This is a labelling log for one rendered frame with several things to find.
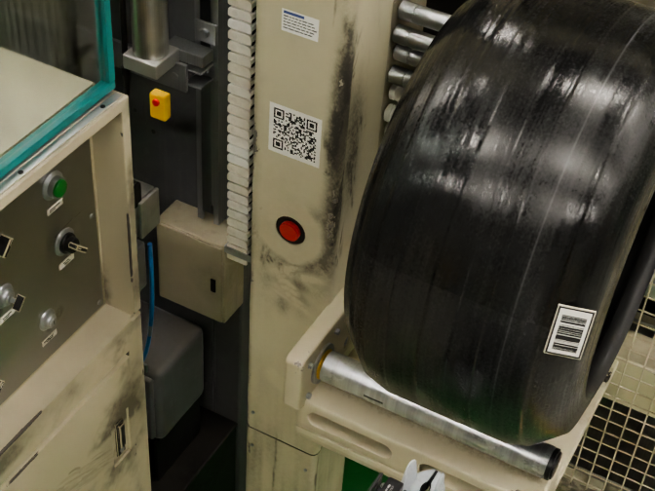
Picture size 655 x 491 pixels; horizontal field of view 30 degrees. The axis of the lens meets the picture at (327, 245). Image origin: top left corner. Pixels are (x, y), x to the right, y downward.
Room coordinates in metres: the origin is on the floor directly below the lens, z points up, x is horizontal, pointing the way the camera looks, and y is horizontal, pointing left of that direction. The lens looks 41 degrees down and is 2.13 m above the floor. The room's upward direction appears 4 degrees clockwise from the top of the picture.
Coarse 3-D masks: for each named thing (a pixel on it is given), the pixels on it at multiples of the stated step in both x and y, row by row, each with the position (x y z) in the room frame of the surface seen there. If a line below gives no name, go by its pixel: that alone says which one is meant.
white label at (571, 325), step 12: (564, 312) 0.92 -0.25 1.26; (576, 312) 0.92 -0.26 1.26; (588, 312) 0.92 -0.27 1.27; (552, 324) 0.92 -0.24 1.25; (564, 324) 0.92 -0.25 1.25; (576, 324) 0.92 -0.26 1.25; (588, 324) 0.92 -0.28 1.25; (552, 336) 0.91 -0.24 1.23; (564, 336) 0.91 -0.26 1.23; (576, 336) 0.91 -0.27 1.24; (552, 348) 0.91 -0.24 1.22; (564, 348) 0.91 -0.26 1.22; (576, 348) 0.91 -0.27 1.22
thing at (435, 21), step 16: (400, 0) 1.66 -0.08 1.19; (416, 0) 1.72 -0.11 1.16; (432, 0) 1.75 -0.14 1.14; (448, 0) 1.74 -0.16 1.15; (464, 0) 1.73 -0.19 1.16; (400, 16) 1.64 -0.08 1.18; (416, 16) 1.63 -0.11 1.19; (432, 16) 1.62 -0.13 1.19; (448, 16) 1.62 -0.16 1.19; (400, 32) 1.63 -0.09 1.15; (416, 32) 1.63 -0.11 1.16; (432, 32) 1.75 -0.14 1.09; (400, 48) 1.64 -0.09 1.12; (416, 48) 1.61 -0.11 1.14; (400, 64) 1.68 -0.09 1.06; (416, 64) 1.62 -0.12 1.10; (400, 80) 1.62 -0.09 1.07; (384, 96) 1.64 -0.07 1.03; (400, 96) 1.63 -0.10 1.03; (384, 112) 1.63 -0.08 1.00; (384, 128) 1.65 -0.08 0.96
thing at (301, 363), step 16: (336, 304) 1.23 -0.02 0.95; (320, 320) 1.20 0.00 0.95; (336, 320) 1.20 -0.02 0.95; (304, 336) 1.16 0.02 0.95; (320, 336) 1.17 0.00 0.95; (336, 336) 1.20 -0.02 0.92; (304, 352) 1.13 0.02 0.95; (320, 352) 1.16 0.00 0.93; (288, 368) 1.12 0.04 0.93; (304, 368) 1.12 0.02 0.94; (288, 384) 1.12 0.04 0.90; (304, 384) 1.12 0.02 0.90; (288, 400) 1.12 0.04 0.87; (304, 400) 1.12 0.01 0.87
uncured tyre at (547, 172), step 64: (512, 0) 1.23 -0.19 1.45; (576, 0) 1.24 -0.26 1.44; (448, 64) 1.13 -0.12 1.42; (512, 64) 1.12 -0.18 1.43; (576, 64) 1.12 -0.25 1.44; (640, 64) 1.12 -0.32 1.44; (448, 128) 1.06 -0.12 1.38; (512, 128) 1.05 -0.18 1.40; (576, 128) 1.04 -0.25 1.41; (640, 128) 1.05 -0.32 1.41; (384, 192) 1.04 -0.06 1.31; (448, 192) 1.01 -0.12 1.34; (512, 192) 1.00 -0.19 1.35; (576, 192) 0.99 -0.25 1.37; (640, 192) 1.01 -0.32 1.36; (384, 256) 1.00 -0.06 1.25; (448, 256) 0.97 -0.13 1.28; (512, 256) 0.96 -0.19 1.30; (576, 256) 0.95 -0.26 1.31; (640, 256) 1.28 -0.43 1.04; (384, 320) 0.98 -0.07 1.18; (448, 320) 0.95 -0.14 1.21; (512, 320) 0.93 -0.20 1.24; (384, 384) 1.01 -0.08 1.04; (448, 384) 0.95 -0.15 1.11; (512, 384) 0.91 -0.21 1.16; (576, 384) 0.94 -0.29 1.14
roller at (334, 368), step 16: (336, 352) 1.17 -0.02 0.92; (320, 368) 1.15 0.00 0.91; (336, 368) 1.14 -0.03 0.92; (352, 368) 1.14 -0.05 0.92; (336, 384) 1.13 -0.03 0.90; (352, 384) 1.12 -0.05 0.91; (368, 384) 1.12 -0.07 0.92; (368, 400) 1.11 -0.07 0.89; (384, 400) 1.10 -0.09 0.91; (400, 400) 1.09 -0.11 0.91; (416, 416) 1.08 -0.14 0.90; (432, 416) 1.07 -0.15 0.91; (448, 432) 1.06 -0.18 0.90; (464, 432) 1.05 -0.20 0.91; (480, 448) 1.04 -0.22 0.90; (496, 448) 1.03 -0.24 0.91; (512, 448) 1.02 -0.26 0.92; (528, 448) 1.02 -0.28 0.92; (544, 448) 1.02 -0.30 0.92; (512, 464) 1.02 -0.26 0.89; (528, 464) 1.01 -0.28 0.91; (544, 464) 1.00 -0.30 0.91
